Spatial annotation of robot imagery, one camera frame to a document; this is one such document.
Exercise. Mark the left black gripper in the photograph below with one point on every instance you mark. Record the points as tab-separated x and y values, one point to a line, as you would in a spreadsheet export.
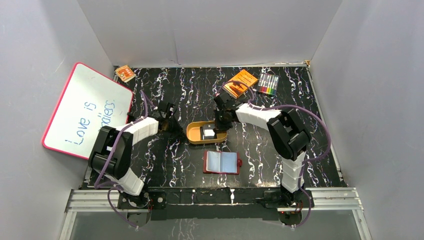
174	127

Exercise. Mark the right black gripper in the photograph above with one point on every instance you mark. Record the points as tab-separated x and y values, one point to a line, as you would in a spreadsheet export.
219	127

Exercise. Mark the stack of black credit cards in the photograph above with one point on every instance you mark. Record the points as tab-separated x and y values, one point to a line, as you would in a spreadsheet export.
207	132

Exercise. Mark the orange oval tray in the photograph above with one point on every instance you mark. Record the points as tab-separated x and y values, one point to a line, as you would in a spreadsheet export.
194	135

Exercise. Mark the red card holder wallet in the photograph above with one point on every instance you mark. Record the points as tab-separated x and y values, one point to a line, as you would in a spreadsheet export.
220	162

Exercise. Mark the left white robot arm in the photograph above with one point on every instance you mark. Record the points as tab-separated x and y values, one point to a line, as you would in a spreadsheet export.
112	150

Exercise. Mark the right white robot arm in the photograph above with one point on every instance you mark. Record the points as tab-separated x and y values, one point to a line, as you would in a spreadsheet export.
288	133

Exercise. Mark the small orange card box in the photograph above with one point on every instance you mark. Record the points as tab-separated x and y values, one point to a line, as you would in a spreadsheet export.
125	73

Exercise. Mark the orange book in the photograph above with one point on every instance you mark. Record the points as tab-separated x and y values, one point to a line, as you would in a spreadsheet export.
239	83

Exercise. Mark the pack of coloured markers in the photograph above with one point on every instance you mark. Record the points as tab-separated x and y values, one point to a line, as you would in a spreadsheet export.
268	84

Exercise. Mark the pink framed whiteboard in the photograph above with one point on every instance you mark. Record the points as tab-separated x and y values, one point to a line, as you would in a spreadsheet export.
89	101

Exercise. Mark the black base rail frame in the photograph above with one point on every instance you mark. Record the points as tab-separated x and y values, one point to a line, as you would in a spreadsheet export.
267	203

